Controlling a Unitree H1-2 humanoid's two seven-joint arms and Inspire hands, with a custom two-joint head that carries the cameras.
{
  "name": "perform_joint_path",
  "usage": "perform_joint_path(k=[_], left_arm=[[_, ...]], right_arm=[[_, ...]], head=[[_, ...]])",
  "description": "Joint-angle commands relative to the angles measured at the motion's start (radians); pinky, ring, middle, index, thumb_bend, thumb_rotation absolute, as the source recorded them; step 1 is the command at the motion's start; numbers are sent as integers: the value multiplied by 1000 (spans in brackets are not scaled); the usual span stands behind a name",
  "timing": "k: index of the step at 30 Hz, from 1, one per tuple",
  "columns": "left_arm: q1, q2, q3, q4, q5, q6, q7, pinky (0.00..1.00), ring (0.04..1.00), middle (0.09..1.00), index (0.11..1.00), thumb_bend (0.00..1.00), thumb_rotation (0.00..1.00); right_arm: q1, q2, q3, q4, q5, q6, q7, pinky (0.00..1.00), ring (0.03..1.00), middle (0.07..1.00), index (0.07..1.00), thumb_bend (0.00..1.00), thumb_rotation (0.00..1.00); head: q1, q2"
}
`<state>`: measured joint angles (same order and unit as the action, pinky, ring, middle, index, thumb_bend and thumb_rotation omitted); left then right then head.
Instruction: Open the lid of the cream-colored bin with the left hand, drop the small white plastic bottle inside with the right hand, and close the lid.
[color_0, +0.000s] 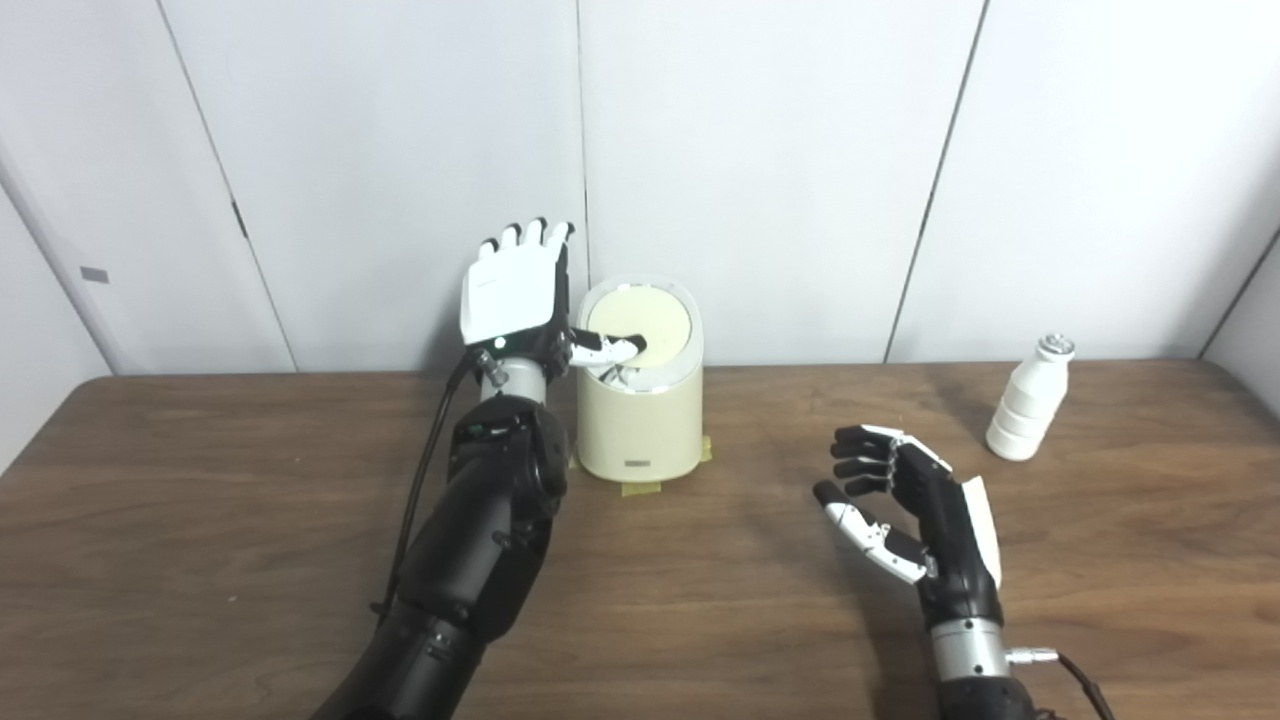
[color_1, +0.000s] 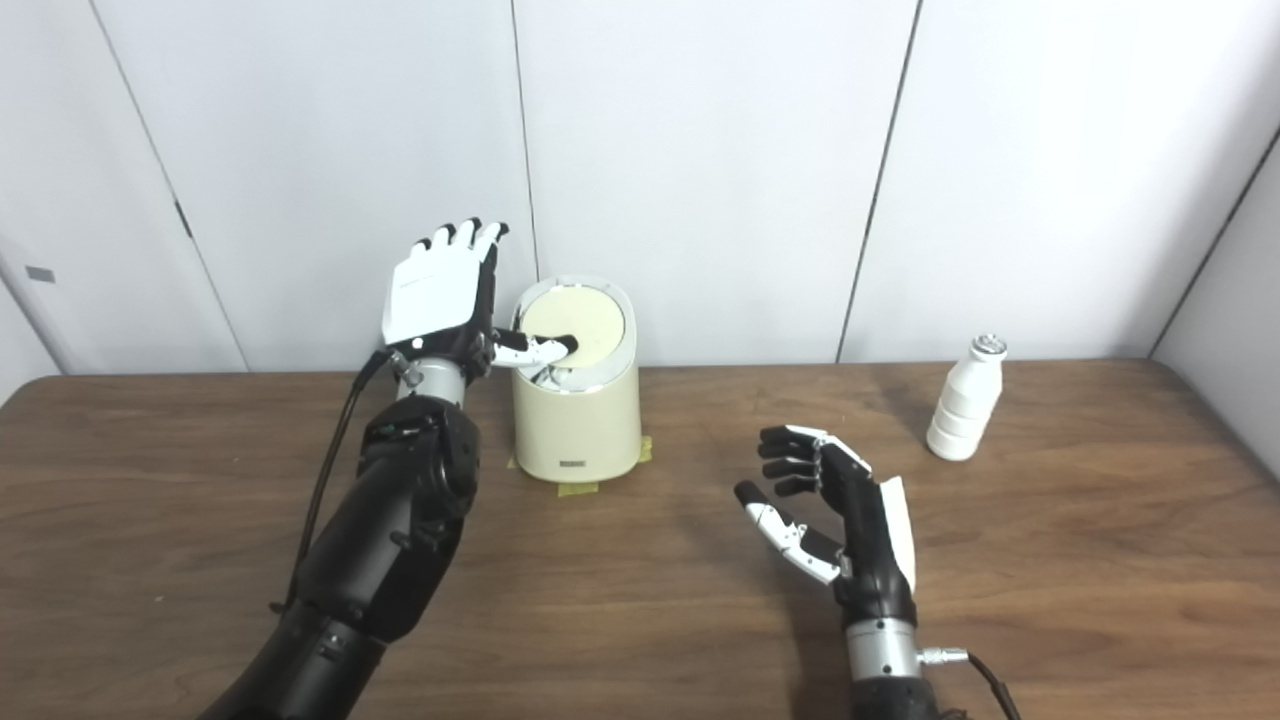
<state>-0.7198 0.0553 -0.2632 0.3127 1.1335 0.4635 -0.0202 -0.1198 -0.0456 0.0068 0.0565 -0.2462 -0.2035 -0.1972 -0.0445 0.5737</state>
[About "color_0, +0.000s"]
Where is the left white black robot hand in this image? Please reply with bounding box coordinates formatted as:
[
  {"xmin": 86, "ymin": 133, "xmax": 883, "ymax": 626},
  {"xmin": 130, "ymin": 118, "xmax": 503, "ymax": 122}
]
[{"xmin": 459, "ymin": 217, "xmax": 649, "ymax": 381}]

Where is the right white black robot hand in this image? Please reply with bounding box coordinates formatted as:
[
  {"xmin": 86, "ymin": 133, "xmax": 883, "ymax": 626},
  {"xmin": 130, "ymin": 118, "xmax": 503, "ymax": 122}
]
[{"xmin": 812, "ymin": 425, "xmax": 1004, "ymax": 629}]

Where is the round cream bin lid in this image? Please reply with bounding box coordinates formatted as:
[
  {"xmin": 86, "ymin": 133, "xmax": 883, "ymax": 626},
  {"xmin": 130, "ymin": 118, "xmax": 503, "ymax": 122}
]
[{"xmin": 587, "ymin": 285, "xmax": 693, "ymax": 366}]

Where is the small white plastic bottle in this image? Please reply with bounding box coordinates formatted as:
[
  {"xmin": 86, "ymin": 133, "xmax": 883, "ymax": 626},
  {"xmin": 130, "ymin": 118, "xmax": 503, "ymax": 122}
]
[{"xmin": 985, "ymin": 334, "xmax": 1077, "ymax": 462}]

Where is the cream-colored bin body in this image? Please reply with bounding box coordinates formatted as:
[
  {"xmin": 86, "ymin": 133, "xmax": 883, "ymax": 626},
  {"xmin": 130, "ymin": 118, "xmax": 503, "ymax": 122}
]
[{"xmin": 575, "ymin": 277, "xmax": 705, "ymax": 483}]

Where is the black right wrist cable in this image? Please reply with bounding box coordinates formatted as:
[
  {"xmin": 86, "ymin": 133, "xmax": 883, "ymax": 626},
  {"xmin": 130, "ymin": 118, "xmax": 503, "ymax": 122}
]
[{"xmin": 1005, "ymin": 647, "xmax": 1116, "ymax": 720}]

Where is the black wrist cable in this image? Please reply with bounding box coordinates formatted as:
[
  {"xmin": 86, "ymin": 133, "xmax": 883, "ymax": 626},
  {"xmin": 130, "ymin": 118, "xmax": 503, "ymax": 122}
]
[
  {"xmin": 370, "ymin": 350, "xmax": 483, "ymax": 621},
  {"xmin": 1005, "ymin": 647, "xmax": 1116, "ymax": 720}
]

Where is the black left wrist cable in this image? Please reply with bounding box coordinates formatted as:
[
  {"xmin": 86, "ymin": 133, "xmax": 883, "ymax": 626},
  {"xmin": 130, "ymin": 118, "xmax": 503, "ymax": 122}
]
[{"xmin": 370, "ymin": 350, "xmax": 483, "ymax": 621}]

